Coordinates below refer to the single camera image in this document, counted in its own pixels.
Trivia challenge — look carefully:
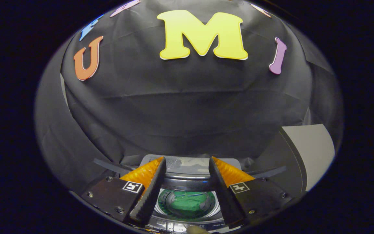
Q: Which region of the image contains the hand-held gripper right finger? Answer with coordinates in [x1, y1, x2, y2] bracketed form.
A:
[208, 156, 293, 228]

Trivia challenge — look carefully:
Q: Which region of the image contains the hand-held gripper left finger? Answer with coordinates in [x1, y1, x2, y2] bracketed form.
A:
[81, 156, 167, 227]

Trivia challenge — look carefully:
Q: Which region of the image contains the green polo shirt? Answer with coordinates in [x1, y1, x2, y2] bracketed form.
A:
[166, 192, 215, 219]

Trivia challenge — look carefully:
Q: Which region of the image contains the grey washing machine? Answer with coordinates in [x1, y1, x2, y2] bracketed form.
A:
[93, 154, 288, 233]

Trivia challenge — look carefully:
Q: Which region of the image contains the beige cabinet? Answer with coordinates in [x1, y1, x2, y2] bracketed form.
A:
[255, 123, 335, 195]

